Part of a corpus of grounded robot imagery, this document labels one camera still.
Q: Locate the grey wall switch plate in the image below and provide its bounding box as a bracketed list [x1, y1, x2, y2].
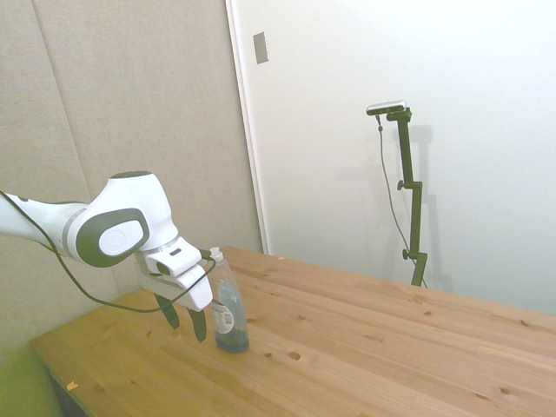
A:
[252, 30, 270, 65]

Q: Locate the white door frame strip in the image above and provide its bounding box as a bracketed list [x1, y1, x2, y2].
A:
[224, 0, 271, 255]

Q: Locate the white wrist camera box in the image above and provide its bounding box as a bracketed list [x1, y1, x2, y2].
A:
[144, 239, 204, 278]

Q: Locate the clear dish soap bottle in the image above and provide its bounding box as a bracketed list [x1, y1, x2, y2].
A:
[208, 246, 250, 354]

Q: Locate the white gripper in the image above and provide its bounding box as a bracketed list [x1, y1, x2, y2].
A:
[133, 252, 214, 344]

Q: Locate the green chair seat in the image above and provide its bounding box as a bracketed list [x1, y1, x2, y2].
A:
[0, 345, 63, 417]

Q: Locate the dark green camera stand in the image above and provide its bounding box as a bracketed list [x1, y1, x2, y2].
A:
[386, 108, 428, 287]

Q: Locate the grey exterior camera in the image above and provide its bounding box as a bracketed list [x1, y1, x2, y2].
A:
[366, 99, 408, 116]

